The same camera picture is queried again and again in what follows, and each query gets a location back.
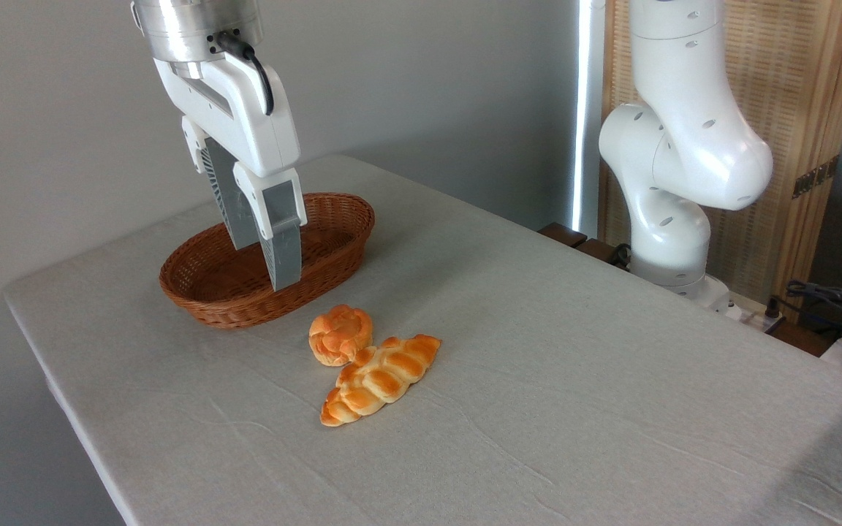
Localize white power strip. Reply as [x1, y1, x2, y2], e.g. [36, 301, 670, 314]
[727, 294, 787, 334]

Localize brown wicker oval basket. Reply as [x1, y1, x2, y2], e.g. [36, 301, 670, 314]
[159, 192, 376, 329]

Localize wooden bamboo folding screen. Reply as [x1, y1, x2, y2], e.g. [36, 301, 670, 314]
[600, 0, 842, 322]

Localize dark brown wooden block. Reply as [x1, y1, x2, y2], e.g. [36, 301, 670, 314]
[574, 237, 631, 268]
[538, 223, 588, 248]

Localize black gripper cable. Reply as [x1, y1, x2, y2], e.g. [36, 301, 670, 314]
[215, 32, 276, 117]

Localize round knotted bread roll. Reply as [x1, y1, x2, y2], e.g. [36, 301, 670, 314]
[308, 305, 374, 367]

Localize long braided bread loaf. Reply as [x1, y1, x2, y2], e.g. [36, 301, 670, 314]
[319, 334, 442, 427]

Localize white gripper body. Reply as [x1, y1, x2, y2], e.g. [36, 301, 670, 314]
[153, 53, 302, 179]

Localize light grey tablecloth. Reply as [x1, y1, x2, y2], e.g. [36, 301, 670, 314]
[3, 153, 842, 526]

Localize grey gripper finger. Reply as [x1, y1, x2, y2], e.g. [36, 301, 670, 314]
[181, 117, 262, 251]
[233, 168, 308, 292]

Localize black cable bundle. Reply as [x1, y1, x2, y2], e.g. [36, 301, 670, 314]
[767, 280, 842, 344]

